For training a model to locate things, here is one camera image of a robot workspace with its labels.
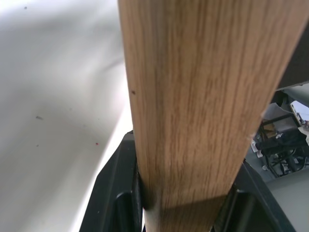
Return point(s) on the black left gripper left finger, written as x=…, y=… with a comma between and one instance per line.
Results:
x=113, y=191

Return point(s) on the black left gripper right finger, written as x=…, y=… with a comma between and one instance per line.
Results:
x=256, y=203

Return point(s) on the light wooden plank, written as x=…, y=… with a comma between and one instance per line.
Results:
x=190, y=101

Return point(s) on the black metal cart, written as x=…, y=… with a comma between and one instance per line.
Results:
x=280, y=147

